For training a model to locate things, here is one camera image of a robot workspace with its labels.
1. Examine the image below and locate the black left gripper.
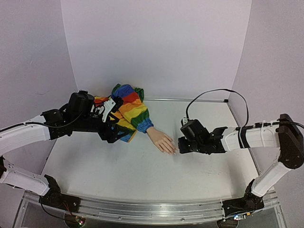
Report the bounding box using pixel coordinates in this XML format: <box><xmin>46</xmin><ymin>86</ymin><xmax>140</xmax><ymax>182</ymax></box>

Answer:
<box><xmin>74</xmin><ymin>114</ymin><xmax>131</xmax><ymax>143</ymax></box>

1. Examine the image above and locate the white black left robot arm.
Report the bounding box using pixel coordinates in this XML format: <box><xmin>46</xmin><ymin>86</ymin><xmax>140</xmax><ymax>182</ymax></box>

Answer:
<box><xmin>0</xmin><ymin>91</ymin><xmax>128</xmax><ymax>208</ymax></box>

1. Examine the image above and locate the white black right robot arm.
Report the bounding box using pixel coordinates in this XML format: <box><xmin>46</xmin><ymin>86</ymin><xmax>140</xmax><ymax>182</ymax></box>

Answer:
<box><xmin>178</xmin><ymin>114</ymin><xmax>304</xmax><ymax>216</ymax></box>

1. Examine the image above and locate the mannequin hand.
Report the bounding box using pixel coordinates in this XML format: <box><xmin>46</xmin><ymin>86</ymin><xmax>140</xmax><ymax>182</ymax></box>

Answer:
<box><xmin>146</xmin><ymin>127</ymin><xmax>176</xmax><ymax>155</ymax></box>

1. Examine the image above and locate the rainbow striped cloth sleeve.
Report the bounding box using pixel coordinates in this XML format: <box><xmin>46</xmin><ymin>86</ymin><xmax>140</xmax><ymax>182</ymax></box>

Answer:
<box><xmin>95</xmin><ymin>84</ymin><xmax>154</xmax><ymax>143</ymax></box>

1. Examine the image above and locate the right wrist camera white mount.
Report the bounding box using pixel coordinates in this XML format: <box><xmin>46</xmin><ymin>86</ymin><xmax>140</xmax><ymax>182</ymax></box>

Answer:
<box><xmin>181</xmin><ymin>117</ymin><xmax>190</xmax><ymax>126</ymax></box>

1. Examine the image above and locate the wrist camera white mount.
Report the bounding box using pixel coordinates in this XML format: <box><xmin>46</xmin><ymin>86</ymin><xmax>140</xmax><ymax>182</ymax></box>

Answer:
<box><xmin>101</xmin><ymin>96</ymin><xmax>124</xmax><ymax>123</ymax></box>
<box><xmin>181</xmin><ymin>117</ymin><xmax>190</xmax><ymax>126</ymax></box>

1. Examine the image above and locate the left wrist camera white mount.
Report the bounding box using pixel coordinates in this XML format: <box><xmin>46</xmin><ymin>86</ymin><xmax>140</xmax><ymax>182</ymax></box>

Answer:
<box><xmin>101</xmin><ymin>96</ymin><xmax>124</xmax><ymax>123</ymax></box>

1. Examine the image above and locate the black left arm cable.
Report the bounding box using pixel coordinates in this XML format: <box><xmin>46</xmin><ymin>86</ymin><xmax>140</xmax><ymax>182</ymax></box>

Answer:
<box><xmin>0</xmin><ymin>99</ymin><xmax>100</xmax><ymax>133</ymax></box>

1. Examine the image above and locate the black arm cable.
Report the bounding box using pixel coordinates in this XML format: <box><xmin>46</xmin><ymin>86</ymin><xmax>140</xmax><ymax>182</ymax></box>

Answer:
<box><xmin>185</xmin><ymin>89</ymin><xmax>304</xmax><ymax>130</ymax></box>
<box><xmin>0</xmin><ymin>99</ymin><xmax>100</xmax><ymax>133</ymax></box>

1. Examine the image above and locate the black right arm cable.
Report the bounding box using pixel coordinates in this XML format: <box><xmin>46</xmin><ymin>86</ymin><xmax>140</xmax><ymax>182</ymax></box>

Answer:
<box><xmin>185</xmin><ymin>89</ymin><xmax>304</xmax><ymax>130</ymax></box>

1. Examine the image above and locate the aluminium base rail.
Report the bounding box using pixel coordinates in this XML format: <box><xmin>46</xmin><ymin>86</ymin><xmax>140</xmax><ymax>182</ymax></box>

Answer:
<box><xmin>13</xmin><ymin>189</ymin><xmax>286</xmax><ymax>228</ymax></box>

